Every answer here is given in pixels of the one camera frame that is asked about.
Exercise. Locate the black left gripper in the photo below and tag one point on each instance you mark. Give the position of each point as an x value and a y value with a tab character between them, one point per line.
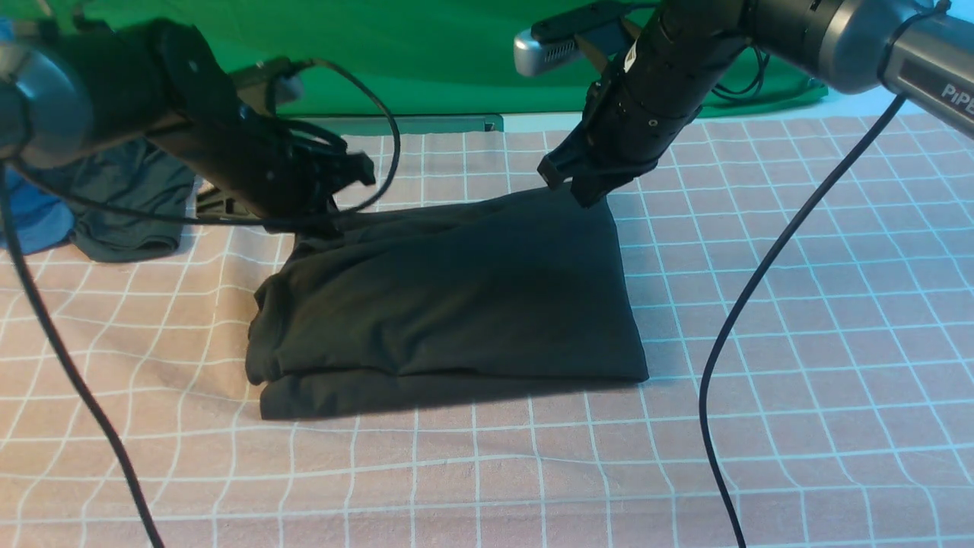
267	167

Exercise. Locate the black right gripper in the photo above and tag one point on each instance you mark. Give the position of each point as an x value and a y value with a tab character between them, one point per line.
647	97

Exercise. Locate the gray long-sleeved shirt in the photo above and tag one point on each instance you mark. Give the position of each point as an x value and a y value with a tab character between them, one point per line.
485	301

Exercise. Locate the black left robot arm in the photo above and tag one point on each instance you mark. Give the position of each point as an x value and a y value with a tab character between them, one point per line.
69	96

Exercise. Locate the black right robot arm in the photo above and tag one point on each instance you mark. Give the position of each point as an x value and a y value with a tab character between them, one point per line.
907	47

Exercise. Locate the green metal base bar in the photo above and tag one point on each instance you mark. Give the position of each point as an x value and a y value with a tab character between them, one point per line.
413	125

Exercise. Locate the dark gray crumpled garment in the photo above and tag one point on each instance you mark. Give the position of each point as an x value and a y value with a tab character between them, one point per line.
135	176

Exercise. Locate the green backdrop cloth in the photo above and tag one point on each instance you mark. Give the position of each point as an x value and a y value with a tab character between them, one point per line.
419	57

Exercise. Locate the blue crumpled garment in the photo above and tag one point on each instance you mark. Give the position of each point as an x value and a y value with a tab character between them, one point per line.
41	220

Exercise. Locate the pink checkered tablecloth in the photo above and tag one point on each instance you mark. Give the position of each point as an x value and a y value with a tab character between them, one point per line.
841	409

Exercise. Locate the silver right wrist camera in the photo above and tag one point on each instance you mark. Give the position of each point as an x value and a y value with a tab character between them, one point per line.
596	32

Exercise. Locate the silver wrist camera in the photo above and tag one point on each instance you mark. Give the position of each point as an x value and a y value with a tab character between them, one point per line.
596	32
268	85

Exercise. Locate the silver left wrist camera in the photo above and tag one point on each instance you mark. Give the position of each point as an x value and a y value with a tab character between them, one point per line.
268	85

